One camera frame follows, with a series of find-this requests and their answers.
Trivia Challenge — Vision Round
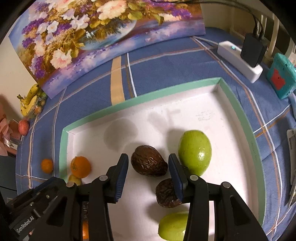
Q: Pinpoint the white wooden chair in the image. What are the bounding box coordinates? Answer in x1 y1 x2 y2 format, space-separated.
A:
254 11 296 61

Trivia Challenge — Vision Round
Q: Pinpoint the white power strip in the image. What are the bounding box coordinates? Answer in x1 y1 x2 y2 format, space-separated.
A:
217 41 263 84

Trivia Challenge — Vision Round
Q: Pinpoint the small yellow-green fruit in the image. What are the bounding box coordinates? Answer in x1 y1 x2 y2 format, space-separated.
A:
68 174 82 186

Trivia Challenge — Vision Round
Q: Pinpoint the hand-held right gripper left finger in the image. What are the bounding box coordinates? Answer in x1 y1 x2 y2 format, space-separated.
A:
35 153 129 241

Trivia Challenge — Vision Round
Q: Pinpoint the teal box with red label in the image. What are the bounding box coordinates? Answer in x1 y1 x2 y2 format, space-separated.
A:
267 53 296 100

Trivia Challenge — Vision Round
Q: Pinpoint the red apple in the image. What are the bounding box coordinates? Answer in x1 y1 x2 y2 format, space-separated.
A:
18 120 30 136

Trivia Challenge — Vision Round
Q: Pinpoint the black charger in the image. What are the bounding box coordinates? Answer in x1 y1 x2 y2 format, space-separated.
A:
240 33 267 68

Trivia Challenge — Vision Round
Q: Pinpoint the floral painting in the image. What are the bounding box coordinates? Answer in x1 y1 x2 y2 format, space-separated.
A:
9 0 206 98

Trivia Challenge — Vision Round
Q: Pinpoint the large green mango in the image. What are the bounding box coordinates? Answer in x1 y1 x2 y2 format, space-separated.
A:
178 130 212 177

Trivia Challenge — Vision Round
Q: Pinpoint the dark brown avocado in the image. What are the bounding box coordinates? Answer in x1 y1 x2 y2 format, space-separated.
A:
131 145 169 178
155 178 183 208

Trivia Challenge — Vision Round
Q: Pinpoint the bag of small brown fruits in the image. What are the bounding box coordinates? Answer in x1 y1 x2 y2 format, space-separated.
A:
33 91 48 115

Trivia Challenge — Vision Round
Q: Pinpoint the white tray with green rim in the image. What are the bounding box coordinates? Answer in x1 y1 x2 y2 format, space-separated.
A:
59 77 265 241

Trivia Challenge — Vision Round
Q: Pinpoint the bunch of bananas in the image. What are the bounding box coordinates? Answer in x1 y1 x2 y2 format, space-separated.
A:
17 84 40 117

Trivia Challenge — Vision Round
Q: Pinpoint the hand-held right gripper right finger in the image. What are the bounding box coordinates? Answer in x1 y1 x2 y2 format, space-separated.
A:
168 153 270 241

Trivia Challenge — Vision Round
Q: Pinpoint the silver metal object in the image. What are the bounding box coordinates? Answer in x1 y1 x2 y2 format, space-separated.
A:
286 128 296 207

